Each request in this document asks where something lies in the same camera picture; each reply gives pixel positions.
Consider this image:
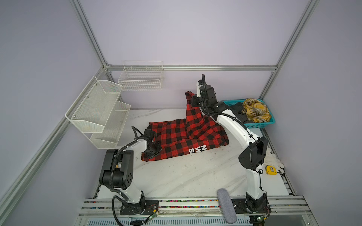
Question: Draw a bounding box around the red black plaid shirt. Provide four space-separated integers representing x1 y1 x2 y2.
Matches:
141 91 229 162

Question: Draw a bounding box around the dark grey shirt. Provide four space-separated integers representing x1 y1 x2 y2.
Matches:
230 102 253 124

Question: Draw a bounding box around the white mesh shelf bin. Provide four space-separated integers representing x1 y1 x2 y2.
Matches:
65 77 122 133
90 101 131 149

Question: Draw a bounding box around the white work glove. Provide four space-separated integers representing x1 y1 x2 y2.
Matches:
264 147 285 174

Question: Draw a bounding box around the white mesh upper shelf bin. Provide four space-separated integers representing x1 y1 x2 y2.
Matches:
65 77 122 133

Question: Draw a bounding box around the yellow plaid shirt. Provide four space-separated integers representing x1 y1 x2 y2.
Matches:
243 98 272 123

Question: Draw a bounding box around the white mesh lower shelf bin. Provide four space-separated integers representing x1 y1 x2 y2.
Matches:
90 101 131 149

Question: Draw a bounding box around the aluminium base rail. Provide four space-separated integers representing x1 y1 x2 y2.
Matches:
75 196 318 226

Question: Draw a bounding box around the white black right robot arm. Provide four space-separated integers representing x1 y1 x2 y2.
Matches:
191 81 267 213

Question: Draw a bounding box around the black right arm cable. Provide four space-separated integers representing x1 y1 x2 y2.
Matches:
200 74 255 139

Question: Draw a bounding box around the grey foam microphone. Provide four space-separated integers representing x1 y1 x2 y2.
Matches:
217 188 237 224

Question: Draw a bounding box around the yellow tape measure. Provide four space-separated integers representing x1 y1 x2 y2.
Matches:
265 165 278 175

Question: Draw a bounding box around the white wire wall basket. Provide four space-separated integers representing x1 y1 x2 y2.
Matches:
118 61 164 91

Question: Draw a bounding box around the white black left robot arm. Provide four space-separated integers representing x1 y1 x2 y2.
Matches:
99 127 161 216

